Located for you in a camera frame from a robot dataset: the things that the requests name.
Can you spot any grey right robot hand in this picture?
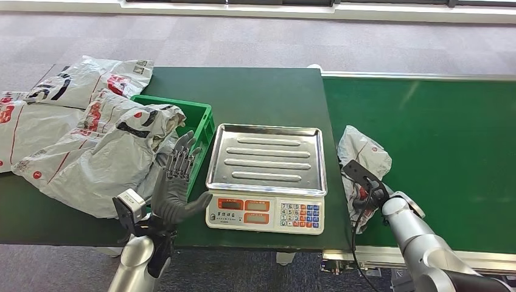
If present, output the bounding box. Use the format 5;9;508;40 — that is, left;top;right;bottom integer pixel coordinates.
352;182;391;211

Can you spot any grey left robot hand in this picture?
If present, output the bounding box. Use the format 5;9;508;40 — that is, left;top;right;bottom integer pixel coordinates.
151;130;214;226

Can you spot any grey courier package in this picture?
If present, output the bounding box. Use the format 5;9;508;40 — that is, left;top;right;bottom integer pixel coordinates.
336;125;393;235

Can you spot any grey package with black swoosh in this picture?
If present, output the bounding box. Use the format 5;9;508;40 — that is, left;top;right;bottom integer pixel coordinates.
46;103;187;219

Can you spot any metal conveyor underside hardware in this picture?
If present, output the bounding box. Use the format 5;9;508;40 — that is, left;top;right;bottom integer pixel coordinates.
320;260;404;292

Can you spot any green conveyor belt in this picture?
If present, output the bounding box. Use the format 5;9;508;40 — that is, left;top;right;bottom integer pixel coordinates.
321;71;516;271

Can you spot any grey package with red lettering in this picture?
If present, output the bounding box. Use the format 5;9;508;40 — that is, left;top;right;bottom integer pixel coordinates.
11;88;138;203

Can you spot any grey package with QR code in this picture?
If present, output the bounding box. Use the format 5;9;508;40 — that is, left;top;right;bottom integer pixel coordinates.
24;55;155;110

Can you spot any flat white package red print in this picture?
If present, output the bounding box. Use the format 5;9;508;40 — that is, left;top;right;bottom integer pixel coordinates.
0;90;85;174

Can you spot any green plastic crate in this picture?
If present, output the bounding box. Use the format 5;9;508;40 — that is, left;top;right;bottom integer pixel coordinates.
130;94;217;198

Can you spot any electronic scale with steel pan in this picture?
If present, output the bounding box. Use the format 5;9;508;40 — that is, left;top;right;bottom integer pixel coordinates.
204;123;328;236

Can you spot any white table leg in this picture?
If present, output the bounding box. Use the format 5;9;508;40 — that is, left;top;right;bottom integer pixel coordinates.
276;251;297;267

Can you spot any white window sill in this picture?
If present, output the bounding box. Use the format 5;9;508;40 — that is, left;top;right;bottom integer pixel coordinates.
0;0;516;24

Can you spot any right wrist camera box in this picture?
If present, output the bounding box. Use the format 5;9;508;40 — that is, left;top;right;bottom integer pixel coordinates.
343;159;385;195

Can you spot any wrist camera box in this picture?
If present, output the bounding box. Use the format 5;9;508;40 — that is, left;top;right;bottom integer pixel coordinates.
112;188;148;239
343;159;385;195

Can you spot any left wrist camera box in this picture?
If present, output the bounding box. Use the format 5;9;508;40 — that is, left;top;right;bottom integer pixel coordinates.
112;188;148;239

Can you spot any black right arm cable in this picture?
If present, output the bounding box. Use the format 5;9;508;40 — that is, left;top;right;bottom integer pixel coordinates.
350;189;384;292

